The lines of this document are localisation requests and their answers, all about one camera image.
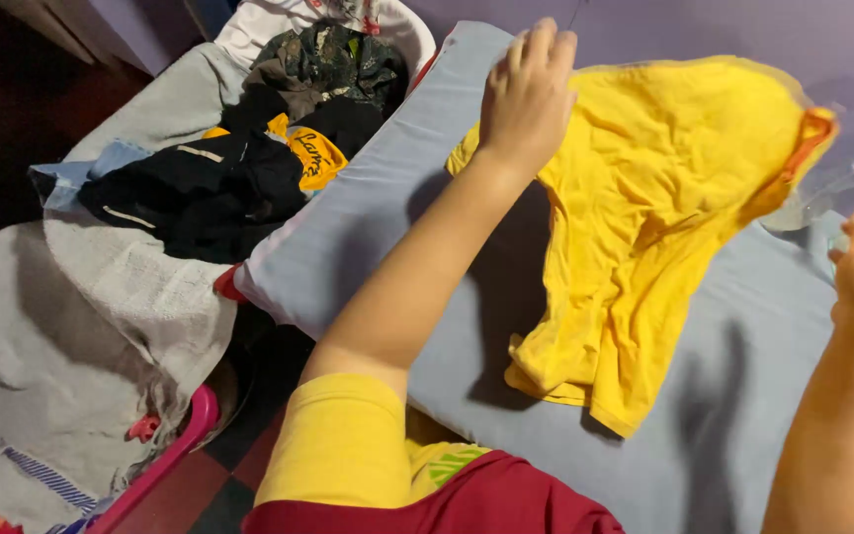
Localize person's left hand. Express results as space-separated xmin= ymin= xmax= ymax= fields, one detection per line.
xmin=475 ymin=18 xmax=581 ymax=180

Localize yellow shirt with orange collar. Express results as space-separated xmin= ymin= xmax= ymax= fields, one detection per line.
xmin=445 ymin=55 xmax=840 ymax=440

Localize clear spray bottle blue nozzle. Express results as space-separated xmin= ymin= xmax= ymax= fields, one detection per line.
xmin=761 ymin=119 xmax=854 ymax=232

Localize blue-grey covered ironing board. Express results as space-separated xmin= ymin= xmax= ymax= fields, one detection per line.
xmin=234 ymin=21 xmax=852 ymax=534

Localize camouflage garment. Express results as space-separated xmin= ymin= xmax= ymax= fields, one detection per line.
xmin=243 ymin=18 xmax=409 ymax=120

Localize yellow garment with black print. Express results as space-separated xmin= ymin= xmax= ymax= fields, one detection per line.
xmin=201 ymin=113 xmax=350 ymax=192

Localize white laundry basket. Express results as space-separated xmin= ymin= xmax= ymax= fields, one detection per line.
xmin=213 ymin=0 xmax=437 ymax=93

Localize black garment with pale stripes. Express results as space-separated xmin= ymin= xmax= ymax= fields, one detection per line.
xmin=77 ymin=85 xmax=387 ymax=265

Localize pale grey cloth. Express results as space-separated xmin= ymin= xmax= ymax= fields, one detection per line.
xmin=62 ymin=42 xmax=254 ymax=164

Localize lavender cabinet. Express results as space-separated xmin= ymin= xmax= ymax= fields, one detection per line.
xmin=0 ymin=0 xmax=209 ymax=77

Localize person's yellow shirt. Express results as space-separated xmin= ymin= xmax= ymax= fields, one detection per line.
xmin=254 ymin=373 xmax=492 ymax=510

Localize person's red shorts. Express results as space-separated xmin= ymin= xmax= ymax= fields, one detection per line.
xmin=242 ymin=449 xmax=625 ymax=534

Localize light blue cloth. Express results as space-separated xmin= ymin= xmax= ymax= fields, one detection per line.
xmin=28 ymin=139 xmax=154 ymax=215

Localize pink plastic basket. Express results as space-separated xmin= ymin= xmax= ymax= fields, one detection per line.
xmin=86 ymin=383 xmax=220 ymax=534

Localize pink plastic clip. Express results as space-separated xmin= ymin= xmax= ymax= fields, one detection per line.
xmin=126 ymin=414 xmax=163 ymax=444

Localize grey white towel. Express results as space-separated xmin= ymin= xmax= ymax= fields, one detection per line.
xmin=0 ymin=214 xmax=240 ymax=534

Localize blue striped cloth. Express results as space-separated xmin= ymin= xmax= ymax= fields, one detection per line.
xmin=1 ymin=445 xmax=102 ymax=514

